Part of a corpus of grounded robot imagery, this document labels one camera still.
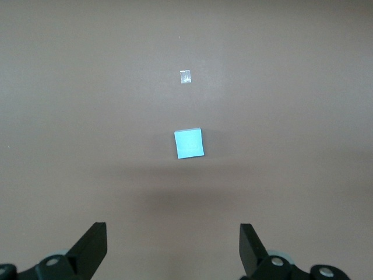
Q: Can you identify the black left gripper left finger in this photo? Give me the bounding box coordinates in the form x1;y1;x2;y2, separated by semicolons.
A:
0;222;108;280

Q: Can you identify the light blue foam block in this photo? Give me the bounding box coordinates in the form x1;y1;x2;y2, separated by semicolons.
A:
174;127;206;160

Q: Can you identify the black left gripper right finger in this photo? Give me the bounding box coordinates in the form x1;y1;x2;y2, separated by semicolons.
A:
239;223;350;280

